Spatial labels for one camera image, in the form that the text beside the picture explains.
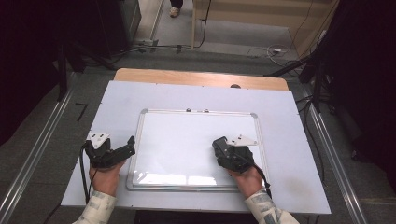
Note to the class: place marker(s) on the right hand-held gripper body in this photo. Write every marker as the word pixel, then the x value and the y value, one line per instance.
pixel 239 154

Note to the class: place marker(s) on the whiteboard with aluminium frame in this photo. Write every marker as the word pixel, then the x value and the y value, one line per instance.
pixel 186 146

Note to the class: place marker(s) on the metal floor rail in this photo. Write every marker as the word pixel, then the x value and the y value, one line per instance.
pixel 337 165
pixel 34 155

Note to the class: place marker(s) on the person's right hand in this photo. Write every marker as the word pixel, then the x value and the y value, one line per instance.
pixel 247 182

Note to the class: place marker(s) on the black metal stand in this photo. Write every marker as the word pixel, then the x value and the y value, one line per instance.
pixel 63 74
pixel 318 84

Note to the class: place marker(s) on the person's left hand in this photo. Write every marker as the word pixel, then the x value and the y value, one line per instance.
pixel 106 180

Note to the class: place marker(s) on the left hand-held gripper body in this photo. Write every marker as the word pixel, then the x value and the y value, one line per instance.
pixel 98 149

